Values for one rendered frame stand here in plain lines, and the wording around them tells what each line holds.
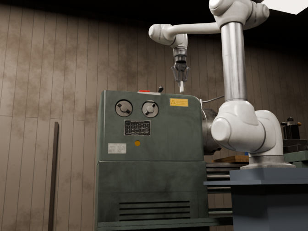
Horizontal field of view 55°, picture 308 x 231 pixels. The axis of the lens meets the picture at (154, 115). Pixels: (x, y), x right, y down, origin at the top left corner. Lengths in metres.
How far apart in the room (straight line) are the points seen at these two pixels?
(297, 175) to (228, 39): 0.67
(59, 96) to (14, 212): 1.44
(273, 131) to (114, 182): 0.82
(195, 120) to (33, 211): 2.52
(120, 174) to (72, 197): 2.22
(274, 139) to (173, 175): 0.57
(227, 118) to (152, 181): 0.59
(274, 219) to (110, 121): 0.92
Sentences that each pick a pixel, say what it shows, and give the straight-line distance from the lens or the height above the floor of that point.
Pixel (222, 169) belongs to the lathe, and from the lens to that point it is 1.89.
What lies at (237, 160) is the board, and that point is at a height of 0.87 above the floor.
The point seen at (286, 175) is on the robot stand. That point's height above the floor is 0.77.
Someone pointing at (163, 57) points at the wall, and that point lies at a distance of 4.47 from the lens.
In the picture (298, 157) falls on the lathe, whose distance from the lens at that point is 2.07.
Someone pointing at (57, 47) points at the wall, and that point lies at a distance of 4.17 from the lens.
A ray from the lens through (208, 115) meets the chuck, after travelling 1.93.
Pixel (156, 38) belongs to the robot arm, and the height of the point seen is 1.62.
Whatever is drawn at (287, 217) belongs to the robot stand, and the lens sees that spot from 1.41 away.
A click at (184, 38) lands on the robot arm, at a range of 2.02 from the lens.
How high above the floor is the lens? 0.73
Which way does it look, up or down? 13 degrees up
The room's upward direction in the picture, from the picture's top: 1 degrees counter-clockwise
